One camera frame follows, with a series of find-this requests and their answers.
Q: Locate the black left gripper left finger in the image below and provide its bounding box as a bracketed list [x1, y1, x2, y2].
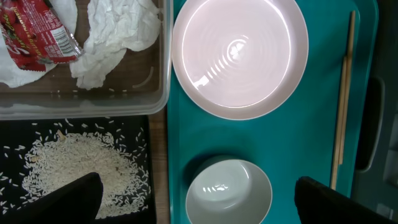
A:
[9, 172, 103, 224]

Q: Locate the clear plastic waste bin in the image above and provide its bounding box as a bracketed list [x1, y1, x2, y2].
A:
[1, 0, 174, 120]

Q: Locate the wooden chopstick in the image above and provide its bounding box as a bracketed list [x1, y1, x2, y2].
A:
[339, 11, 356, 165]
[330, 57, 347, 190]

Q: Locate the crumpled white tissue right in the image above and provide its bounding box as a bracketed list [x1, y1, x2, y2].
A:
[70, 0, 161, 90]

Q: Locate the large pink plate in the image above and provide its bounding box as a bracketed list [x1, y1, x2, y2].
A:
[172, 0, 309, 120]

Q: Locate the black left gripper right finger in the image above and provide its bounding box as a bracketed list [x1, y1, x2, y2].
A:
[294, 176, 394, 224]

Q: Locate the grey bowl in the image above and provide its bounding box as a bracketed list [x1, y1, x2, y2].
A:
[185, 158, 273, 224]

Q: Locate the teal plastic tray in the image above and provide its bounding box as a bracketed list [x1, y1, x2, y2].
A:
[167, 1, 379, 223]

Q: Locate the rice food waste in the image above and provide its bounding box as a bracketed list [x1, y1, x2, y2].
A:
[0, 118, 152, 220]

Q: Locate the black tray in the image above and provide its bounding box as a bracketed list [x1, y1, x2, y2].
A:
[0, 114, 157, 224]

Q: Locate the grey dishwasher rack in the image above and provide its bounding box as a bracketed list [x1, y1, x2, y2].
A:
[352, 0, 397, 223]

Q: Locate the red snack wrapper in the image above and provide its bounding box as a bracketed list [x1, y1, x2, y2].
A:
[1, 0, 83, 72]

